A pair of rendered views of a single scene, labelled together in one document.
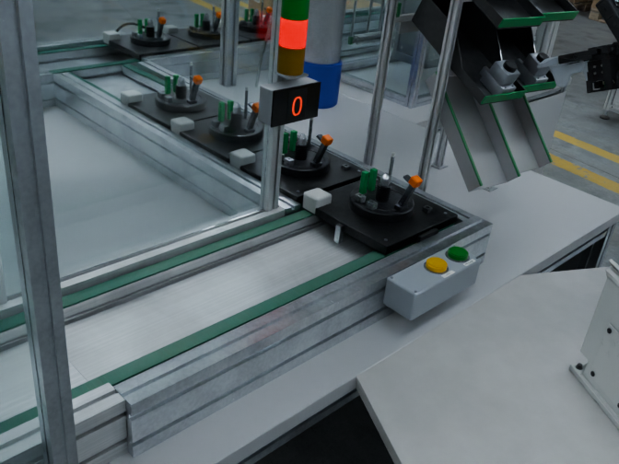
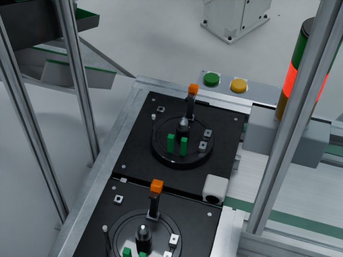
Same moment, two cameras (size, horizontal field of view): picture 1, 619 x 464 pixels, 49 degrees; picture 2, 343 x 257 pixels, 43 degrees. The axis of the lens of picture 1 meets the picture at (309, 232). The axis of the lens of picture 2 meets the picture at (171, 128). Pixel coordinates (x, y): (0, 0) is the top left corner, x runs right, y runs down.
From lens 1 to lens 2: 1.65 m
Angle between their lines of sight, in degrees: 83
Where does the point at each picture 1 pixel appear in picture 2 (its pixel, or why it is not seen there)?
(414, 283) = (269, 91)
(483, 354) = (252, 78)
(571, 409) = (262, 40)
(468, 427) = not seen: hidden behind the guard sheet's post
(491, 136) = (40, 63)
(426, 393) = not seen: hidden behind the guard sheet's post
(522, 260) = (116, 81)
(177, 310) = not seen: outside the picture
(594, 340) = (238, 17)
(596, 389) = (244, 30)
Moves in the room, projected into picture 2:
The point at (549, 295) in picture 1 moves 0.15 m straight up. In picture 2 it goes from (155, 62) to (155, 20)
